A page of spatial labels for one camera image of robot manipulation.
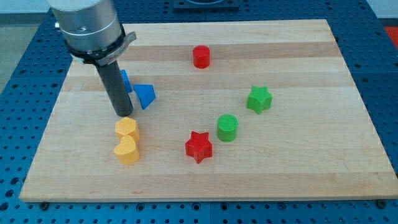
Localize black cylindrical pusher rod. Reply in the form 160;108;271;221
96;61;134;117

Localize yellow hexagon block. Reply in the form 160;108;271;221
114;117;140;141

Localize yellow heart block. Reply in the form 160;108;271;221
114;136;140;165

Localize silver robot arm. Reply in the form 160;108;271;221
48;0;136;117

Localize blue block behind rod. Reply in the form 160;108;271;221
121;70;133;93

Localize blue triangle block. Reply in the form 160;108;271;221
133;84;156;110

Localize red cylinder block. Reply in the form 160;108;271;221
193;45;210;68

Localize red star block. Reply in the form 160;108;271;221
185;131;213;164

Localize green cylinder block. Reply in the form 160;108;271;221
217;114;239;142

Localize green star block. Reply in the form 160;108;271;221
246;86;273;114

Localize wooden board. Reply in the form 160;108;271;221
20;19;397;202

